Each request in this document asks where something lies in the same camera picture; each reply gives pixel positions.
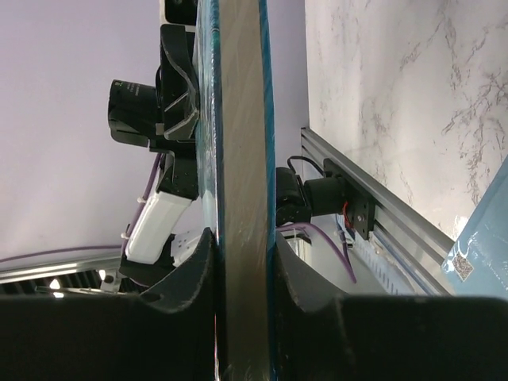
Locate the white slotted cable duct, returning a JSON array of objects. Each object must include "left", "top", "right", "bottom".
[{"left": 346, "top": 236, "right": 433, "bottom": 296}]

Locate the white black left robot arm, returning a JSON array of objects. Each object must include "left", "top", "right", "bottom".
[{"left": 107, "top": 24, "right": 199, "bottom": 287}]

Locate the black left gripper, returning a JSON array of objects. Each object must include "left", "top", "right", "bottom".
[{"left": 107, "top": 24, "right": 198, "bottom": 151}]

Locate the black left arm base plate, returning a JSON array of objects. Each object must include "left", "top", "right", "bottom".
[{"left": 275, "top": 156, "right": 375, "bottom": 240}]

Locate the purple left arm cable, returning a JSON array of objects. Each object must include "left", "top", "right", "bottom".
[{"left": 0, "top": 152, "right": 164, "bottom": 265}]

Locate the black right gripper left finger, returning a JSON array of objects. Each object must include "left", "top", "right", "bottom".
[{"left": 1, "top": 229, "right": 216, "bottom": 380}]

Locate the aluminium mounting rail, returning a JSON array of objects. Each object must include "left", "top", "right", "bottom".
[{"left": 301, "top": 128, "right": 455, "bottom": 295}]

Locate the teal underwater book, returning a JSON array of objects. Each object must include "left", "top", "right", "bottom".
[{"left": 196, "top": 1, "right": 275, "bottom": 380}]

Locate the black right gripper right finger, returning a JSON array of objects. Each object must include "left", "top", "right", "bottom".
[{"left": 273, "top": 237, "right": 507, "bottom": 380}]

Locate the light blue barcode book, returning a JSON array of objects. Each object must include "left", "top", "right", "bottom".
[{"left": 441, "top": 162, "right": 508, "bottom": 300}]

